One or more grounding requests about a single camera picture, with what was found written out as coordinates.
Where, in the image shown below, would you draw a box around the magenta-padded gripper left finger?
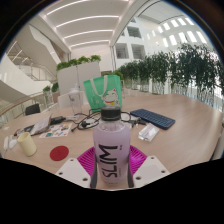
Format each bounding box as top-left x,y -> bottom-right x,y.
55,146 -> 100,190

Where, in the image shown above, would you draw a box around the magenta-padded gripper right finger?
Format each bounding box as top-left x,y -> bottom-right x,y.
127,144 -> 172,189

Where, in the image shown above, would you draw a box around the flat round red coaster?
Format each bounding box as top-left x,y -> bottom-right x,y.
49,145 -> 70,162

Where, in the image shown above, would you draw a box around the clear plastic case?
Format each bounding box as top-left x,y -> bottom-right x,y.
137,122 -> 161,143

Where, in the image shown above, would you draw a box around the dark blue keyboard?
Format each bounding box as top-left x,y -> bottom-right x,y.
129,108 -> 177,131

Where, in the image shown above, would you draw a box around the cream paper cup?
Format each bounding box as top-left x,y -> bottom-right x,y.
16,131 -> 38,157

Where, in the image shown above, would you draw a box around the black power adapter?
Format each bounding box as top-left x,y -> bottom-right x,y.
49,115 -> 67,126

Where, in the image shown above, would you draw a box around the open booklet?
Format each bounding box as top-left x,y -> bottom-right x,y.
14,114 -> 53,137

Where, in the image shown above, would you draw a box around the clear plastic jug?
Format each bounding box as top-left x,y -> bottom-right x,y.
67,86 -> 85,116

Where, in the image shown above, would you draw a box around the black chair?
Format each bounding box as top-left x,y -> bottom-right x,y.
24,103 -> 42,117

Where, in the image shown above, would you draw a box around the green tote bag with cat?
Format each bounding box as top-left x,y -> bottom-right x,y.
82,74 -> 124,113

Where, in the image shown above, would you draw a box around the white planter partition with plants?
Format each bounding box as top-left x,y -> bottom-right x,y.
55,54 -> 102,97

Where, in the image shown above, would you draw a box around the row of potted trees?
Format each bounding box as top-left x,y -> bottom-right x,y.
113,43 -> 224,108

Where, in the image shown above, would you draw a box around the ceiling light strips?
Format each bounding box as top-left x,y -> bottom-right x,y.
45,0 -> 121,49

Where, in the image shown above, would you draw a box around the black tangled cable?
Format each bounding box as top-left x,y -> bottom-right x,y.
70,110 -> 145,132

